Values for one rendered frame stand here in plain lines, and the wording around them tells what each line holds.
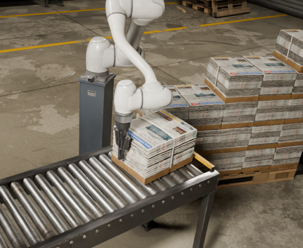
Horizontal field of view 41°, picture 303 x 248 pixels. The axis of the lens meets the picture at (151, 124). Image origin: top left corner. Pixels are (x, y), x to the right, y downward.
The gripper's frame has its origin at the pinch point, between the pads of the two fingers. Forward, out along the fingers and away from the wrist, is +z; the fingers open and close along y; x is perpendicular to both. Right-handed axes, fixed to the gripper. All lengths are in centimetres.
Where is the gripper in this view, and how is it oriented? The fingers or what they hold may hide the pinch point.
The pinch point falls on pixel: (121, 153)
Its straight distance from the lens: 213.6
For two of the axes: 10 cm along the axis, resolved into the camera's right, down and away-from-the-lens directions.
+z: -1.0, 8.7, 4.9
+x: -7.9, 2.3, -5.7
